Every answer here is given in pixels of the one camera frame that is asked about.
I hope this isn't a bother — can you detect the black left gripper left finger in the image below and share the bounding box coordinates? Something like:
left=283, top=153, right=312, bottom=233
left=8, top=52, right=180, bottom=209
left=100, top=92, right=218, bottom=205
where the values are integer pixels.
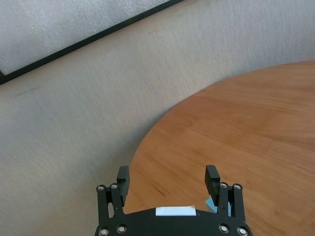
left=95, top=166, right=130, bottom=223

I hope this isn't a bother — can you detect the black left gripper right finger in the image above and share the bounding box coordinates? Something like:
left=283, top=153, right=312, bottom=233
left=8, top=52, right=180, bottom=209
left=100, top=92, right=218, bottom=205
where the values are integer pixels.
left=205, top=165, right=246, bottom=219

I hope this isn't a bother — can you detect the light blue cube block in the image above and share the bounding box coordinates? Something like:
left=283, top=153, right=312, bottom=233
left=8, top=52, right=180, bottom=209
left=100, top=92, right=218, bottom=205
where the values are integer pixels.
left=205, top=198, right=233, bottom=217

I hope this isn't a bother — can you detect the white foam sheet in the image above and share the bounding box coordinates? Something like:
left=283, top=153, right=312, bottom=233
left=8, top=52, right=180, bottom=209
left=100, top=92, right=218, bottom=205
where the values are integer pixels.
left=0, top=0, right=173, bottom=76

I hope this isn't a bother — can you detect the black wall rail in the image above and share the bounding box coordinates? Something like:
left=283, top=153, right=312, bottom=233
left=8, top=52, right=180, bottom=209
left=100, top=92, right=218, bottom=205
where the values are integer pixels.
left=0, top=0, right=186, bottom=86

